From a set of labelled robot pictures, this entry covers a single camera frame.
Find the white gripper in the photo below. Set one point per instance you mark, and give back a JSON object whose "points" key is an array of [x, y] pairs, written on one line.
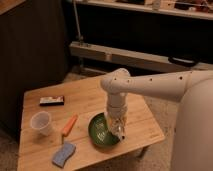
{"points": [[115, 113]]}

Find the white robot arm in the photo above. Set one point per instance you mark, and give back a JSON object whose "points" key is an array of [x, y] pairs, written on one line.
{"points": [[193, 90]]}

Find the green ceramic bowl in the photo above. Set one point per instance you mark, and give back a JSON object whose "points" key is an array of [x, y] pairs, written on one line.
{"points": [[99, 133]]}

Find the blue sponge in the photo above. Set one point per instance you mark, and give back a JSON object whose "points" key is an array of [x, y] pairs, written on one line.
{"points": [[63, 154]]}

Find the wooden folding table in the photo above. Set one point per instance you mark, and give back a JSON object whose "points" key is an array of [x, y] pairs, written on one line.
{"points": [[83, 98]]}

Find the black rectangular box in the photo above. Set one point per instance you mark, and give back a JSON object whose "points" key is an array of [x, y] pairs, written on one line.
{"points": [[51, 101]]}

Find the clear plastic cup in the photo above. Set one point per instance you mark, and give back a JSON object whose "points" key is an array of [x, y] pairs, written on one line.
{"points": [[42, 123]]}

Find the vertical metal pole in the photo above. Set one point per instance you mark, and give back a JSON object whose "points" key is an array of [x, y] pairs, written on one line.
{"points": [[79, 36]]}

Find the metal shelf rail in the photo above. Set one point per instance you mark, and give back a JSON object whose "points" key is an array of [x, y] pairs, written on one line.
{"points": [[131, 58]]}

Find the black handle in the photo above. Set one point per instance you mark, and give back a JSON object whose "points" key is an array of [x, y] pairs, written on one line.
{"points": [[182, 62]]}

